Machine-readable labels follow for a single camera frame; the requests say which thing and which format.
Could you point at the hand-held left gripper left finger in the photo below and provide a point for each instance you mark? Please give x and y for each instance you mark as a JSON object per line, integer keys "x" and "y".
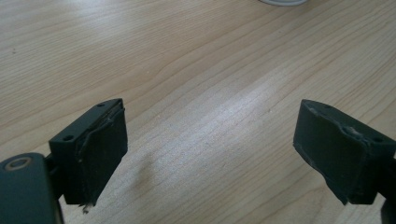
{"x": 93, "y": 155}

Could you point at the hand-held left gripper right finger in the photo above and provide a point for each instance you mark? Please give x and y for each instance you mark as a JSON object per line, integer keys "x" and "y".
{"x": 342, "y": 155}

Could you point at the white ribbed cup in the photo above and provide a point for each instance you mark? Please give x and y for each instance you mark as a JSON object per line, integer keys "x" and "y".
{"x": 282, "y": 2}

